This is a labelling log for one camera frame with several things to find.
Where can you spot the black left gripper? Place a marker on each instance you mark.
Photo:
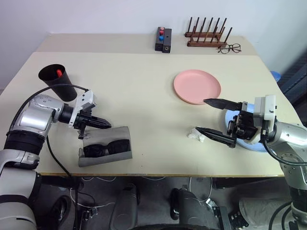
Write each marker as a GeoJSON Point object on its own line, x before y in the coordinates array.
{"type": "Point", "coordinates": [85, 119]}

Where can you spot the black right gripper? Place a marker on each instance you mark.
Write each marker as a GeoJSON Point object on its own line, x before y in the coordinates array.
{"type": "Point", "coordinates": [244, 124]}

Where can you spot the grey felt glasses case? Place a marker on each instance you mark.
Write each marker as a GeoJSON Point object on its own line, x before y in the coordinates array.
{"type": "Point", "coordinates": [115, 134]}

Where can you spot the black sunglasses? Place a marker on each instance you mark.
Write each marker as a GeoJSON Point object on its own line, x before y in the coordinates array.
{"type": "Point", "coordinates": [105, 148]}

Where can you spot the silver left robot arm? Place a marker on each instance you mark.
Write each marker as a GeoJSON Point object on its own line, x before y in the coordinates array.
{"type": "Point", "coordinates": [31, 119]}

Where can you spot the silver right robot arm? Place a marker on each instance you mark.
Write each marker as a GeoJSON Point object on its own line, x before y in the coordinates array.
{"type": "Point", "coordinates": [292, 136]}

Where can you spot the crumpled white paper ball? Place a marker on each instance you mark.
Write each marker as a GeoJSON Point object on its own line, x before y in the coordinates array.
{"type": "Point", "coordinates": [195, 134]}

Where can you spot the pink plate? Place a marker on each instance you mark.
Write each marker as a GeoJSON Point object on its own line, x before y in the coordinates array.
{"type": "Point", "coordinates": [196, 86]}

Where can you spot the light blue plate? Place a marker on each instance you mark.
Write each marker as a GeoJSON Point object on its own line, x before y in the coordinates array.
{"type": "Point", "coordinates": [251, 146]}

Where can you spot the black plastic cup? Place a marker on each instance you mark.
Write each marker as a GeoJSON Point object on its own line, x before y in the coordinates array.
{"type": "Point", "coordinates": [62, 87]}

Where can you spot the black framed clear eyeglasses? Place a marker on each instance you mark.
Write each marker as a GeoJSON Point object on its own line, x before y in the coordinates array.
{"type": "Point", "coordinates": [225, 50]}

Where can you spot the blue water jug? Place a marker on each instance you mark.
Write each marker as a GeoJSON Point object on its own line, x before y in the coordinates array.
{"type": "Point", "coordinates": [276, 76]}

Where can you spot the brown wooden peg rack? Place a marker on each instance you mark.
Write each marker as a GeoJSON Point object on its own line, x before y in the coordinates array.
{"type": "Point", "coordinates": [206, 43]}

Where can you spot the dark rounded shape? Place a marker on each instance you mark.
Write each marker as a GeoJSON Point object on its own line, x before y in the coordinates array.
{"type": "Point", "coordinates": [126, 203]}
{"type": "Point", "coordinates": [189, 208]}

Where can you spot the black box with holes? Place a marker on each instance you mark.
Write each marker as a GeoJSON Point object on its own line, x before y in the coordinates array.
{"type": "Point", "coordinates": [167, 45]}

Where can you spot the black box holding balls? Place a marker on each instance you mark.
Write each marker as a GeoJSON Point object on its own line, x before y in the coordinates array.
{"type": "Point", "coordinates": [158, 46]}

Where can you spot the grey fabric bundle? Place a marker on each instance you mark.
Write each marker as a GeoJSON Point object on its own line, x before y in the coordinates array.
{"type": "Point", "coordinates": [261, 210]}

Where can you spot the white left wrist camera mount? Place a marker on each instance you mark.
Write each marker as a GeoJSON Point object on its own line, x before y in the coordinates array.
{"type": "Point", "coordinates": [85, 100]}

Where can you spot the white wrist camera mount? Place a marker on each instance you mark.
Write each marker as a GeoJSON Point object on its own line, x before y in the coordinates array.
{"type": "Point", "coordinates": [266, 107]}
{"type": "Point", "coordinates": [85, 100]}

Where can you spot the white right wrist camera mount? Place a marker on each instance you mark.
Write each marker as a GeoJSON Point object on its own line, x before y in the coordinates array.
{"type": "Point", "coordinates": [266, 107]}

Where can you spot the black metal bracket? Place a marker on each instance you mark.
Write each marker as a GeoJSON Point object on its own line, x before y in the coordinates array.
{"type": "Point", "coordinates": [223, 218]}

